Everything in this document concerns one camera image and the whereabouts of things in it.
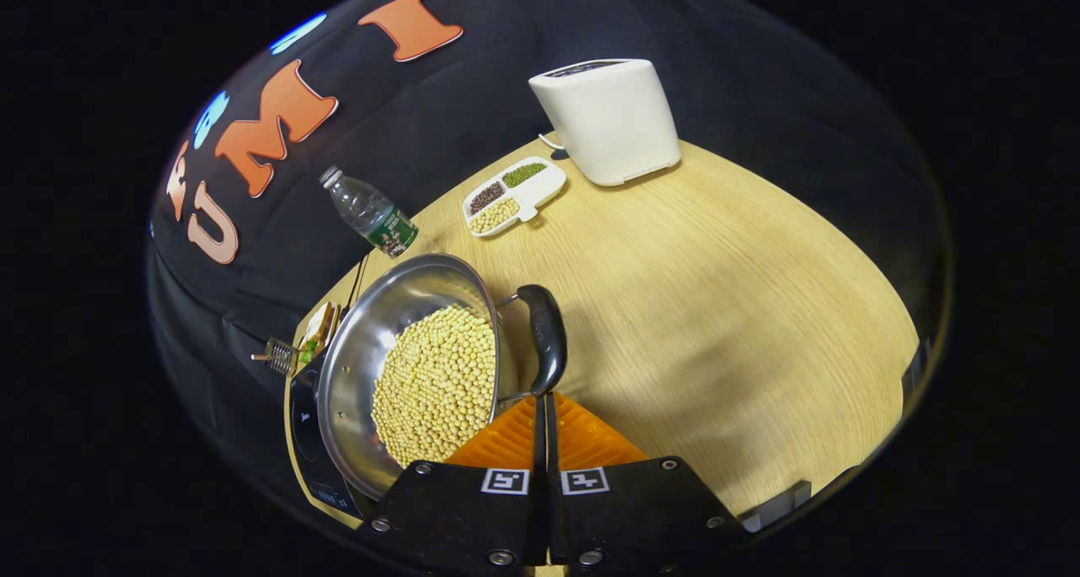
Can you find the clear plastic water bottle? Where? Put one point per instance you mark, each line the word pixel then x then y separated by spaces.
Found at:
pixel 375 214

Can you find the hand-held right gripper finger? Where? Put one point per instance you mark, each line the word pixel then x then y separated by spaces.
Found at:
pixel 538 442
pixel 553 442

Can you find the white toaster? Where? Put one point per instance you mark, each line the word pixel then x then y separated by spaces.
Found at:
pixel 616 121

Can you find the sandwich with lettuce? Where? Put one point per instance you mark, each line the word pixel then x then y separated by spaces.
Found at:
pixel 319 332

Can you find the pile of yellow soybeans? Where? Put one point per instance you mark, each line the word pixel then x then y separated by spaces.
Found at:
pixel 439 383

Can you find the white divided bean tray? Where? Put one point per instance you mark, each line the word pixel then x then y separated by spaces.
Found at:
pixel 527 193

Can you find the black induction cooktop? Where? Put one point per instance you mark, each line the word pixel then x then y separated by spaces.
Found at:
pixel 308 442

